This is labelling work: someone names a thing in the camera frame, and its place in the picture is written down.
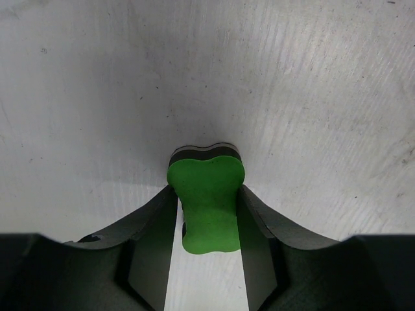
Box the green whiteboard eraser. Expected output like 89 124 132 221
167 143 245 255

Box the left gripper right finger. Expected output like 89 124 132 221
238 186 344 310

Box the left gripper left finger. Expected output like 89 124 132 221
66 186 178 310

